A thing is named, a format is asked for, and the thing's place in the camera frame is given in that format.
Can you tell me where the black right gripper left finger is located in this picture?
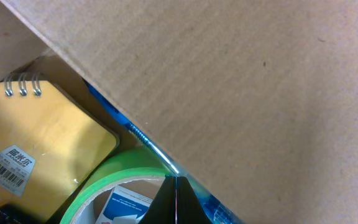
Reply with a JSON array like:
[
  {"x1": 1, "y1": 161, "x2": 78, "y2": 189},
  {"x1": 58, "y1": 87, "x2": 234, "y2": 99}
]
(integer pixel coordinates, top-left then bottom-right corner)
[{"x1": 139, "y1": 176, "x2": 176, "y2": 224}]

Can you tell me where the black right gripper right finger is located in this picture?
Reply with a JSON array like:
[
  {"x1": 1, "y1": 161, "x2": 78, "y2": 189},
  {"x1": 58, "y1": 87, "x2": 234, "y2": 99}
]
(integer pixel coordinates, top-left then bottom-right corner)
[{"x1": 176, "y1": 177, "x2": 211, "y2": 224}]

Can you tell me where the blue ballpoint pen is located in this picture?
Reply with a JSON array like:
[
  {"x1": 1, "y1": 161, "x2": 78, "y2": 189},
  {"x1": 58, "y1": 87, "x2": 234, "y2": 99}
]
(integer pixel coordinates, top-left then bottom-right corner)
[{"x1": 86, "y1": 83, "x2": 242, "y2": 223}]

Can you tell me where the white blue staples box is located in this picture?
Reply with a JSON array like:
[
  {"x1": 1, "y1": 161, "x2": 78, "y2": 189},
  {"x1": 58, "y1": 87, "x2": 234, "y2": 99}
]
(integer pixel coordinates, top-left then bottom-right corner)
[{"x1": 95, "y1": 185, "x2": 152, "y2": 224}]

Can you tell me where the green tape roll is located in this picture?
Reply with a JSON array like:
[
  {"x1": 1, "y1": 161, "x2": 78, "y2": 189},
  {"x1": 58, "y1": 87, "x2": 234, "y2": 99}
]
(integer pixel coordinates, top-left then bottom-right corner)
[{"x1": 60, "y1": 147, "x2": 169, "y2": 224}]

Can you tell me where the brown cardboard box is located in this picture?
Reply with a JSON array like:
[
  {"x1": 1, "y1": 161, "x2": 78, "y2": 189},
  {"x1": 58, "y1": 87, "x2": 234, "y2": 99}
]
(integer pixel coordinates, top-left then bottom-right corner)
[{"x1": 0, "y1": 0, "x2": 358, "y2": 223}]

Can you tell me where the yellow spiral notepad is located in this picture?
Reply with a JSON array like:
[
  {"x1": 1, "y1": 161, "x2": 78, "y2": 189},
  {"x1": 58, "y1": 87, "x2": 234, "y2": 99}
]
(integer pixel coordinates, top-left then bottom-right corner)
[{"x1": 0, "y1": 73, "x2": 118, "y2": 221}]

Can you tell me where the orange stapler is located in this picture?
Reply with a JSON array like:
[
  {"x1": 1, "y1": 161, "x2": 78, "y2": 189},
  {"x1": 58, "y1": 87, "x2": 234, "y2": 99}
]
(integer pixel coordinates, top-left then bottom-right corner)
[{"x1": 0, "y1": 204, "x2": 42, "y2": 224}]

